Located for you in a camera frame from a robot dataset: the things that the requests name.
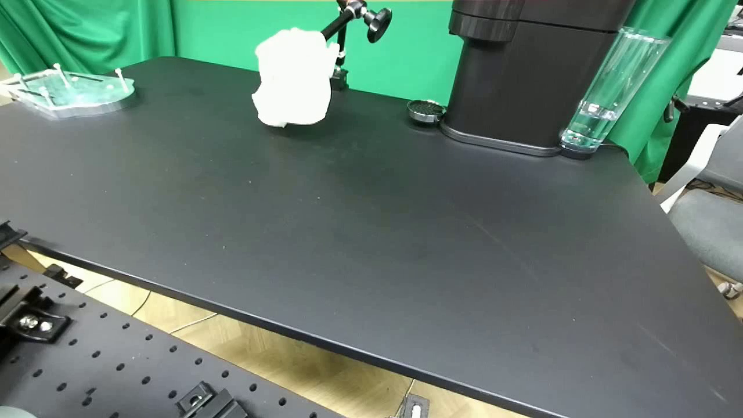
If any black perforated metal board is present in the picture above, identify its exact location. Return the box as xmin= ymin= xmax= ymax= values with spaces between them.
xmin=0 ymin=258 xmax=340 ymax=418

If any clear glass tray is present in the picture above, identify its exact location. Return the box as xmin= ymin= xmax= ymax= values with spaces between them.
xmin=0 ymin=66 xmax=138 ymax=119

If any small black round cap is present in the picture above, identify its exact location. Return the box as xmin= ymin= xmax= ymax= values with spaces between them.
xmin=406 ymin=100 xmax=446 ymax=125

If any white cloth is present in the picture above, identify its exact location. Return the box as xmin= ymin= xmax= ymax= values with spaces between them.
xmin=251 ymin=28 xmax=340 ymax=127

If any green backdrop curtain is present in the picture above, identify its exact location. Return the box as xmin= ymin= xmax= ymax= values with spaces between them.
xmin=0 ymin=0 xmax=738 ymax=183

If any clear acrylic tube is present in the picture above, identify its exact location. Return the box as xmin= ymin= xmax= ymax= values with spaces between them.
xmin=560 ymin=28 xmax=670 ymax=155

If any grey office chair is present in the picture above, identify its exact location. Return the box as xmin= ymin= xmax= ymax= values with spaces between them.
xmin=658 ymin=117 xmax=743 ymax=300

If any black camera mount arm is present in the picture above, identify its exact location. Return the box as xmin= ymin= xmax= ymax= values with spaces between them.
xmin=318 ymin=0 xmax=395 ymax=93

